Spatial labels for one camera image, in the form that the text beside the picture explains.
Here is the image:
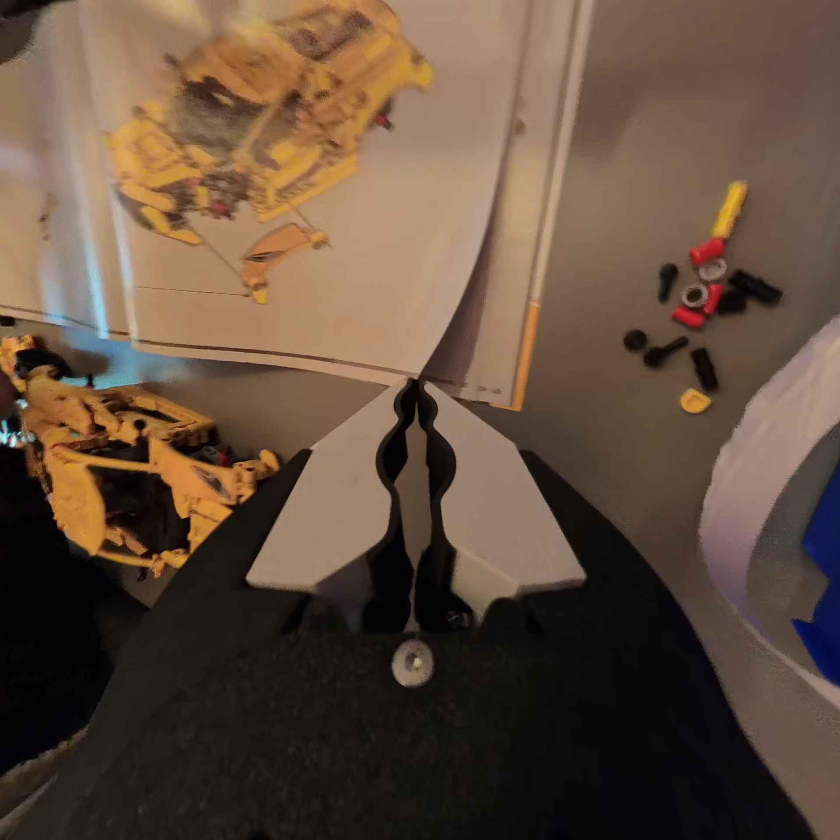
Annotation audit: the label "yellow brick connector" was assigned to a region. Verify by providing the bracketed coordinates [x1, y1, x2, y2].
[712, 180, 749, 240]

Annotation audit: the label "instruction booklet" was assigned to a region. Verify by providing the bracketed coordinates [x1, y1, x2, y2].
[0, 0, 595, 411]

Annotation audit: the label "blue storage bin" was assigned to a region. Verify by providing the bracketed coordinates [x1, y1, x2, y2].
[791, 476, 840, 677]

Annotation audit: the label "white paper bag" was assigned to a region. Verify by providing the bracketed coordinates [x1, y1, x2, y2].
[697, 314, 840, 690]

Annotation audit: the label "scattered black brick pins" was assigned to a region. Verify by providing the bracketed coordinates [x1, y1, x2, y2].
[622, 261, 783, 392]

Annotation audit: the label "grey desk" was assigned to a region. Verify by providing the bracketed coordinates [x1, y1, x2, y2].
[98, 0, 840, 788]

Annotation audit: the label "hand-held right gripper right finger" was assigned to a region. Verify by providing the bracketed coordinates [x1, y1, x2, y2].
[415, 379, 588, 632]

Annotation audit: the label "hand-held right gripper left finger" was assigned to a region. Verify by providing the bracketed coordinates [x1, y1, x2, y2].
[245, 377, 417, 632]

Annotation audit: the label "yellow toy brick car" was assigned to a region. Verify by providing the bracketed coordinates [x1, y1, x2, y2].
[0, 331, 283, 581]

